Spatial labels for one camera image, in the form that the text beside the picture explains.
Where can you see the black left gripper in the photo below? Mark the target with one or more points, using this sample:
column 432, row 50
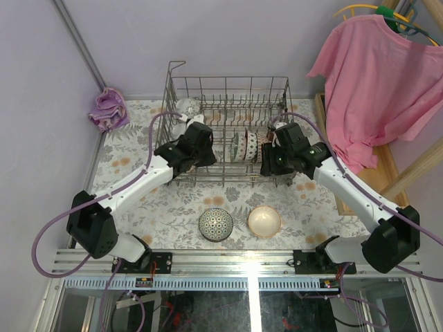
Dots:
column 206, row 158

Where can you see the aluminium frame rail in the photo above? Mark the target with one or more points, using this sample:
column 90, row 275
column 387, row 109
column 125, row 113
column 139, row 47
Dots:
column 221, row 263

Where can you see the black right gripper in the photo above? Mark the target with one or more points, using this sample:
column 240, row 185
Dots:
column 268, row 167

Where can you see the brown lattice patterned bowl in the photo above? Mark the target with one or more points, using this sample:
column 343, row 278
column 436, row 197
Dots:
column 261, row 140

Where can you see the wooden tray frame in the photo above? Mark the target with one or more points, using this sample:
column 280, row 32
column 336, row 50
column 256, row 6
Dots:
column 379, row 178

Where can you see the green diamond patterned bowl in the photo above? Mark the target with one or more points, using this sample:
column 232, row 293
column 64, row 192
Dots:
column 234, row 148

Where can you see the yellow clothes hanger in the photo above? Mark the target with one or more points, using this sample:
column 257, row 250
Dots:
column 408, row 13

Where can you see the pink t-shirt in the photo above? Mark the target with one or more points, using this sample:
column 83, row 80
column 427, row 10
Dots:
column 379, row 87

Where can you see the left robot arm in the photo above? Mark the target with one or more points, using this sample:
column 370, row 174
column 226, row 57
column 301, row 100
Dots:
column 93, row 226

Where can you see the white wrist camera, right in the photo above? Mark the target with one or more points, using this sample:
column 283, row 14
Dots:
column 278, row 128

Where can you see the white wrist camera, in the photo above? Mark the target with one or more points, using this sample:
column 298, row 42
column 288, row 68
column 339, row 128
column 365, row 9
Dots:
column 278, row 128
column 186, row 122

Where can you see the red diamond patterned bowl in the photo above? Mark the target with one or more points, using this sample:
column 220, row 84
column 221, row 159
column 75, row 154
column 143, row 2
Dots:
column 270, row 133

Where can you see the white bowl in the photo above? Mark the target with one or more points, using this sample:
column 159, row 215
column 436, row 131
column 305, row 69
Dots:
column 251, row 146
column 240, row 153

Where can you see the grey wire dish rack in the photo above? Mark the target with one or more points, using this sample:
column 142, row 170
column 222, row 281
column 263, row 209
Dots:
column 230, row 105

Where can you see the grey dotted bowl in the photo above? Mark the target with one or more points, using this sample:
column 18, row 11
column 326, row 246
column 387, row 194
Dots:
column 179, row 129

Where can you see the purple crumpled cloth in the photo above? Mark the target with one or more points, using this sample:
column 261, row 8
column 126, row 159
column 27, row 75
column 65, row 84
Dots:
column 110, row 111

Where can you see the corner aluminium post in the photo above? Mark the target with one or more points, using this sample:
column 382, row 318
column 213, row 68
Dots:
column 76, row 36

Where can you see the slotted cable duct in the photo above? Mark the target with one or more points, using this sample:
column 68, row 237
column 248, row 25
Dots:
column 304, row 284

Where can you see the cream bowl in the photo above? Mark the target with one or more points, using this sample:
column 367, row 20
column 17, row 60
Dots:
column 264, row 222

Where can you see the white wrist camera, left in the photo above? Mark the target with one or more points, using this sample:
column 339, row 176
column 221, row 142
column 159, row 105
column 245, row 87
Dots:
column 186, row 122

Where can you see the floral table mat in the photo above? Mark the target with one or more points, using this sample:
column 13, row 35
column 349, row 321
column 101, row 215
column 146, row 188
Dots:
column 167, row 217

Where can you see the black patterned bowl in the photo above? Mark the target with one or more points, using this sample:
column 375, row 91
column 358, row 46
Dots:
column 215, row 225

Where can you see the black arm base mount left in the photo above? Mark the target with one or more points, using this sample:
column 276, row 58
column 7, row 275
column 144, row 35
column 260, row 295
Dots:
column 155, row 263

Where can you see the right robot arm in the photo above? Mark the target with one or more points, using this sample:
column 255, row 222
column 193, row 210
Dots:
column 393, row 235

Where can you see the teal clothes hanger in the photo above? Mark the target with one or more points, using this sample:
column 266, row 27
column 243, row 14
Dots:
column 400, row 26

